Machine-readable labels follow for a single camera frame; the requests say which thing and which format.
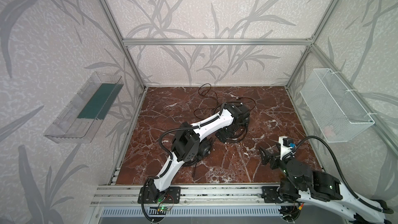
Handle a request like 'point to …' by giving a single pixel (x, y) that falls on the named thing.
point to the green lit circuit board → (162, 208)
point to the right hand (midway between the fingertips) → (266, 142)
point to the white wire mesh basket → (338, 114)
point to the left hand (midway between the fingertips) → (234, 131)
